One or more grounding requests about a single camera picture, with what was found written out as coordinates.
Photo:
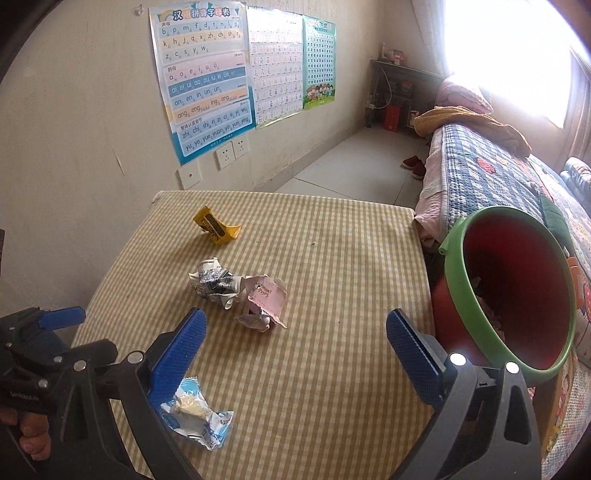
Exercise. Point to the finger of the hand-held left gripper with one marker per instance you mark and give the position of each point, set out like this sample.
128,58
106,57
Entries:
99,351
62,317

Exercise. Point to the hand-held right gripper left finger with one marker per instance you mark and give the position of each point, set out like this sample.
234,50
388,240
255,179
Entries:
178,350

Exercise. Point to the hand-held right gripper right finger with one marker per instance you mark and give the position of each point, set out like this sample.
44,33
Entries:
411,350

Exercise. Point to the red bin with green rim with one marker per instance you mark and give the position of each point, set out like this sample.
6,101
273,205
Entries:
512,277

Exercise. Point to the person's left hand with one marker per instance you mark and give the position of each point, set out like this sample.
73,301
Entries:
34,434

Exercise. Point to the light blue candy wrapper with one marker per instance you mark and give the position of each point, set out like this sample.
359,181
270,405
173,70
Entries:
203,415

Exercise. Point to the crumpled white blue wrapper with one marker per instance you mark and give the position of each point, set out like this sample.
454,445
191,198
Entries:
212,281

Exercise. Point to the small silver crumpled wrapper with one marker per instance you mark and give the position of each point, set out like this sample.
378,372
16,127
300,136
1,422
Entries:
251,321

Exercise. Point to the pink wrapper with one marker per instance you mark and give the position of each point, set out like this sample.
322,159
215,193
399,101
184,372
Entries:
265,295

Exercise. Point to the yellow snack wrapper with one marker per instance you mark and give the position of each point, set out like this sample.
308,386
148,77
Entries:
214,226

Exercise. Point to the children's picture book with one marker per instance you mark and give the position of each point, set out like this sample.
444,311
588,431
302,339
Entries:
561,401

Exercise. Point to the red shoe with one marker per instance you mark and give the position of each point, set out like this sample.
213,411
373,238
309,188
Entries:
412,162
419,171

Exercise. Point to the orange bottle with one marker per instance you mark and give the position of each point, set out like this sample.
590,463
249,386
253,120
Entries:
577,274

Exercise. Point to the bed with patchwork quilt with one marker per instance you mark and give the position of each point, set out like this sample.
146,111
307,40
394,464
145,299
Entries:
471,170

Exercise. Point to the green cloth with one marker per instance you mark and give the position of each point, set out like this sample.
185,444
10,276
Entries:
554,217

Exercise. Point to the red bag under desk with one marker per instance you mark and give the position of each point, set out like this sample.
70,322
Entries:
392,117

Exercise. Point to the yellow blanket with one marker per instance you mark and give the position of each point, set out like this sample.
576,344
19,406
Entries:
471,124

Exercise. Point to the blue folded blanket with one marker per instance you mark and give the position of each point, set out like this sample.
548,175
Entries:
577,175

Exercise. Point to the pink pillow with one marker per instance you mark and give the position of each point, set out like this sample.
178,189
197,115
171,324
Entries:
461,94

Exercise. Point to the dark desk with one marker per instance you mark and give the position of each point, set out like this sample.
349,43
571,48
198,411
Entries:
401,69

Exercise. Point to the small red box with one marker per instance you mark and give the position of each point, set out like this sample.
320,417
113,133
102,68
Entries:
399,56

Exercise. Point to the beige curtain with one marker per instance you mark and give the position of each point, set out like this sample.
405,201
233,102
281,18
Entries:
579,101

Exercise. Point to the bright window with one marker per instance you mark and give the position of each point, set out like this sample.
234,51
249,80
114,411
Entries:
498,46

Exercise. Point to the white round-hole wall plate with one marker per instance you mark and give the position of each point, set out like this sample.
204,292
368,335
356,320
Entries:
190,174

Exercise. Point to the white wall socket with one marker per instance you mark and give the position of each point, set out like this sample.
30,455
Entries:
225,158
240,148

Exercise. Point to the blue letter wall poster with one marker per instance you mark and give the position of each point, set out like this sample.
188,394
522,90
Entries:
203,92

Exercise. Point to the white chart wall poster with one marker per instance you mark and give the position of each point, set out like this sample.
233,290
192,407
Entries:
277,69

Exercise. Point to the green number wall poster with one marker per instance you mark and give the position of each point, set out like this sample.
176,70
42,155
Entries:
318,60

